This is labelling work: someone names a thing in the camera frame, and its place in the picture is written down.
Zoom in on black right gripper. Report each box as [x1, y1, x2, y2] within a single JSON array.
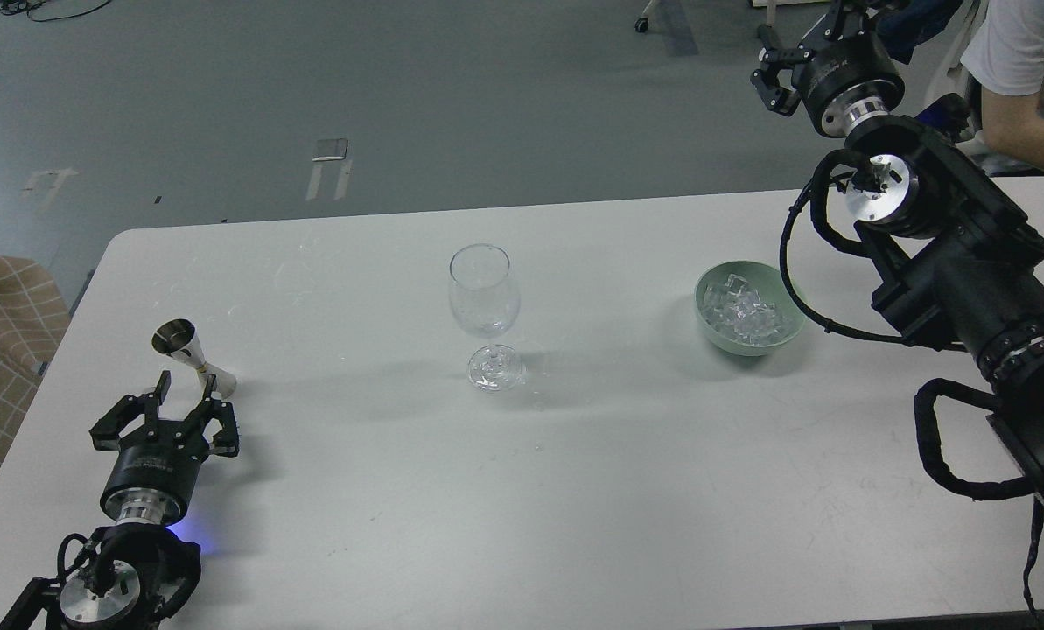
[[750, 1, 906, 138]]

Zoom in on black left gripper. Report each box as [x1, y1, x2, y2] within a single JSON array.
[[89, 370, 241, 526]]

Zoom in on steel cocktail jigger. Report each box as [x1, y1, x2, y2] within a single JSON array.
[[151, 318, 237, 400]]

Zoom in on clear ice cubes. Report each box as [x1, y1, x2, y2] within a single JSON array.
[[699, 274, 794, 347]]

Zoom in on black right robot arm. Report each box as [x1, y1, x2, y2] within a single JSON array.
[[750, 1, 1044, 571]]

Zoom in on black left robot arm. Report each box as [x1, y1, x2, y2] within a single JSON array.
[[0, 371, 239, 629]]

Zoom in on clear wine glass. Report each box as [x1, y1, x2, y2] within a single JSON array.
[[448, 243, 526, 392]]

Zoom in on white office chair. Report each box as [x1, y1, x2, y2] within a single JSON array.
[[922, 1, 990, 163]]

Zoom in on seated person white shirt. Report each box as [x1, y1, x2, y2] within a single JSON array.
[[960, 1, 1044, 174]]

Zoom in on green bowl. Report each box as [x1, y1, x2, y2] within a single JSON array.
[[692, 260, 806, 356]]

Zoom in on black floor cables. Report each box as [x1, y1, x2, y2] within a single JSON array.
[[0, 0, 113, 36]]

